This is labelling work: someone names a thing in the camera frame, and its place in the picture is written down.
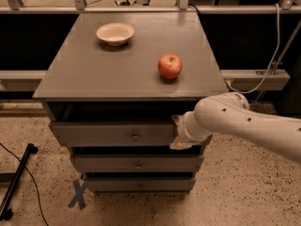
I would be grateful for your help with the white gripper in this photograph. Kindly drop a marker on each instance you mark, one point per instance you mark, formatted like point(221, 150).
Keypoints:
point(182, 131)

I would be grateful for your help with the grey top drawer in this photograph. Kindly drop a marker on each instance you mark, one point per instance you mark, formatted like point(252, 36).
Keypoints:
point(115, 134)

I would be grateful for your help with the grey drawer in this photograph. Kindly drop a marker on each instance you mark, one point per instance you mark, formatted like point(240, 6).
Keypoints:
point(136, 163)
point(140, 184)
point(115, 134)

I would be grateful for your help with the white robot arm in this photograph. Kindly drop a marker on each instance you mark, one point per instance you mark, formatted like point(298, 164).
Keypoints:
point(229, 114)

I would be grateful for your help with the grey drawer cabinet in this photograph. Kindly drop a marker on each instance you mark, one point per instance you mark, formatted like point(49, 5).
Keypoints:
point(90, 80)

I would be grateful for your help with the grey bottom drawer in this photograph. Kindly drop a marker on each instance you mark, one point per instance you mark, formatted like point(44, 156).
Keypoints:
point(140, 184)

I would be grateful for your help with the grey middle drawer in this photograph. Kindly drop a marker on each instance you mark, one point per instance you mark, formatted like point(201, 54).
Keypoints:
point(136, 163)

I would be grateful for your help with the red apple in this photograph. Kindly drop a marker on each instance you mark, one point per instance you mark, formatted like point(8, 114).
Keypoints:
point(169, 66)

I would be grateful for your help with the blue tape cross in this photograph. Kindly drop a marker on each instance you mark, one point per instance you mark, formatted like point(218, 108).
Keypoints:
point(78, 197)

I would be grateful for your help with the white paper bowl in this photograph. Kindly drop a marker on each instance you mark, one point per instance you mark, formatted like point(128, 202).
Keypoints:
point(115, 34)

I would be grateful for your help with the black stand leg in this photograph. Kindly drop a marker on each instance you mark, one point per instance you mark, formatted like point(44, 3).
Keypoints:
point(13, 180)

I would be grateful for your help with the metal railing frame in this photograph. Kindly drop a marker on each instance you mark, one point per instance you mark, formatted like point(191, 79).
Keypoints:
point(252, 46)

